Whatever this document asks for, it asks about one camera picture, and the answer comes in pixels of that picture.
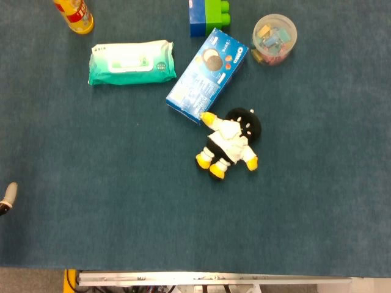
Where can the black and white plush toy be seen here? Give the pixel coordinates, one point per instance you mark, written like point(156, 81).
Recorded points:
point(232, 143)

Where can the green wet wipes pack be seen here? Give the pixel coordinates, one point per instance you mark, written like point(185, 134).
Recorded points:
point(131, 64)

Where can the green toy building block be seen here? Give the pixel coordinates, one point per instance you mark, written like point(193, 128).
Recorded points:
point(215, 15)

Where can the pink binder clip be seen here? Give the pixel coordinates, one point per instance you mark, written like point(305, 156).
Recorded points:
point(275, 60)

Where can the blue Oreo cookie box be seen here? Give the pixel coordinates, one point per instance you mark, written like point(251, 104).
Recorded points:
point(204, 79)

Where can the blue felt table cover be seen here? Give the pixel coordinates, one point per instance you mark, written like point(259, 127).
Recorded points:
point(91, 183)

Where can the blue rectangular block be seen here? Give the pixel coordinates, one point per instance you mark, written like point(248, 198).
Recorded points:
point(197, 18)

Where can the yellow binder clip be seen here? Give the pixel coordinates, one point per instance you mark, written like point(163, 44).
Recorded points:
point(256, 56)

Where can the yellow bottle with red label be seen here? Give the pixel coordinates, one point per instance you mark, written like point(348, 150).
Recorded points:
point(76, 15)

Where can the clear plastic round jar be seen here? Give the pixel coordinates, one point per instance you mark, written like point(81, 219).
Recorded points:
point(275, 36)

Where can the aluminium profile rail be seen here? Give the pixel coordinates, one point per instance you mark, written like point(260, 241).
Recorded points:
point(214, 278)

